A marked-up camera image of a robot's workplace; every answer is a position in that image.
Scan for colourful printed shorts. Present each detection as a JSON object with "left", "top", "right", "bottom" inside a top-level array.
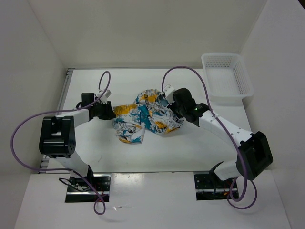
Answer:
[{"left": 112, "top": 89, "right": 184, "bottom": 144}]

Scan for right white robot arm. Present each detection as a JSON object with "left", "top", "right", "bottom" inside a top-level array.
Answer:
[{"left": 163, "top": 85, "right": 273, "bottom": 187}]

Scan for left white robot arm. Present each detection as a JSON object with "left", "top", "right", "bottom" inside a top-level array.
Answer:
[{"left": 39, "top": 90, "right": 116, "bottom": 191}]

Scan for white plastic basket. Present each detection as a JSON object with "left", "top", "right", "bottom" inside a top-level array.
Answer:
[{"left": 201, "top": 53, "right": 254, "bottom": 103}]

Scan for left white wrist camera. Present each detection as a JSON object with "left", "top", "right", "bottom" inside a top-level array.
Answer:
[{"left": 97, "top": 89, "right": 111, "bottom": 104}]

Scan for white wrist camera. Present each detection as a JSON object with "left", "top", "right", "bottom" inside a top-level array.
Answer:
[
  {"left": 97, "top": 89, "right": 111, "bottom": 104},
  {"left": 159, "top": 84, "right": 176, "bottom": 107}
]

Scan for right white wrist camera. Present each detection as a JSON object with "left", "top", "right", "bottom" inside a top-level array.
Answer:
[{"left": 159, "top": 84, "right": 176, "bottom": 107}]

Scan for aluminium table edge rail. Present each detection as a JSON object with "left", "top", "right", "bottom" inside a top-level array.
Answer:
[{"left": 38, "top": 68, "right": 74, "bottom": 174}]

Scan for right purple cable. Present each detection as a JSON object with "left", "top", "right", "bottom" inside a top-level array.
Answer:
[{"left": 162, "top": 66, "right": 258, "bottom": 210}]

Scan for purple cable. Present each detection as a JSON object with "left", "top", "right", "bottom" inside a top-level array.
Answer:
[
  {"left": 10, "top": 70, "right": 112, "bottom": 215},
  {"left": 162, "top": 66, "right": 258, "bottom": 210}
]

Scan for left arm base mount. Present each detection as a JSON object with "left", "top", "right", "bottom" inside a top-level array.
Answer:
[{"left": 59, "top": 174, "right": 111, "bottom": 203}]

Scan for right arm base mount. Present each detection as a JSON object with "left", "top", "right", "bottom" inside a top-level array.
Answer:
[{"left": 194, "top": 172, "right": 234, "bottom": 201}]

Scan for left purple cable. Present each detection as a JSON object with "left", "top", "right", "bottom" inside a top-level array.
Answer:
[{"left": 10, "top": 70, "right": 112, "bottom": 215}]

